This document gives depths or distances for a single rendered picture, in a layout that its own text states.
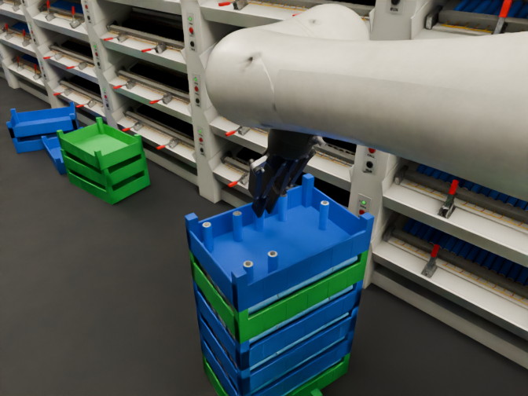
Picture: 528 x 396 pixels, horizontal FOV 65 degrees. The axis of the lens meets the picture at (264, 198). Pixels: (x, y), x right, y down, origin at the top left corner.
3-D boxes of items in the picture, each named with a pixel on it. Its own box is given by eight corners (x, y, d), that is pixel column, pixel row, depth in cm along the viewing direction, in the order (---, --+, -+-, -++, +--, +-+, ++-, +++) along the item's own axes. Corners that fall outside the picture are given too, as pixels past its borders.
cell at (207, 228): (207, 254, 81) (204, 227, 77) (203, 249, 82) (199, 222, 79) (215, 251, 82) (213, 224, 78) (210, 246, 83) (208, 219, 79)
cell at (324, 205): (321, 231, 87) (324, 205, 83) (316, 226, 88) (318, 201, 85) (328, 228, 88) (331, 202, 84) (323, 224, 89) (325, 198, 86)
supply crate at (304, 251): (238, 313, 69) (236, 278, 65) (188, 247, 83) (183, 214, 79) (369, 249, 83) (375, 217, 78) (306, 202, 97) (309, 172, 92)
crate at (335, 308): (241, 372, 78) (240, 345, 73) (195, 303, 92) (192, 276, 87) (359, 306, 91) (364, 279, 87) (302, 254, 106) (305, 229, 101)
